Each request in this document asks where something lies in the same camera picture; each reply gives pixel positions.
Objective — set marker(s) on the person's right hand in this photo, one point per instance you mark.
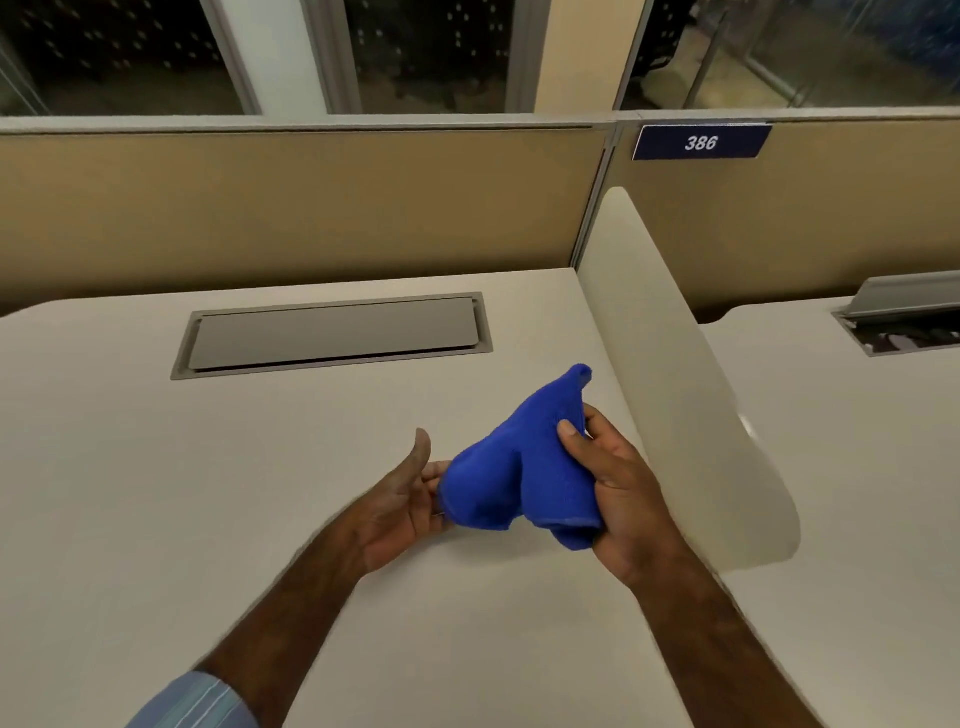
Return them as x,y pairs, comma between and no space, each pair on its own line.
628,501

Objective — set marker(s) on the person's left hand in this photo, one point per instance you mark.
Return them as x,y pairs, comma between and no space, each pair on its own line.
390,514

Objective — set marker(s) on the person's right thumb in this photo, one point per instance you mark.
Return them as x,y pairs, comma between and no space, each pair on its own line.
581,457

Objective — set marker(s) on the person's left thumb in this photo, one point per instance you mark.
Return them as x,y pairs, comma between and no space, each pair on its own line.
418,454

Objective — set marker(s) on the blue microfiber cloth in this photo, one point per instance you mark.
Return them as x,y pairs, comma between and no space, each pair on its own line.
517,472

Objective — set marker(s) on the person's right forearm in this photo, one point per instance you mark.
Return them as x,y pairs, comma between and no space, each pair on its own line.
716,649

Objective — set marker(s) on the person's left forearm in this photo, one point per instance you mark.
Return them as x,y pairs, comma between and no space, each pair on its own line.
277,615

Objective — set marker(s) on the white desk divider panel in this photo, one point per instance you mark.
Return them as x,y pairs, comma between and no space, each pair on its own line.
675,390

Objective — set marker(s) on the beige cubicle partition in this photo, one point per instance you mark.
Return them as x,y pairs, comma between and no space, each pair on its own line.
795,217
300,210

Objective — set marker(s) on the blue desk number plate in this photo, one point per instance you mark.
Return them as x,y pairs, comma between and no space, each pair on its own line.
700,142

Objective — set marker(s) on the striped blue shirt sleeve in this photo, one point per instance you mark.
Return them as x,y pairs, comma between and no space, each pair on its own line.
191,705

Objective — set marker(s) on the grey window frame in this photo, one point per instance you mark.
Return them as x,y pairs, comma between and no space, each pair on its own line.
315,56

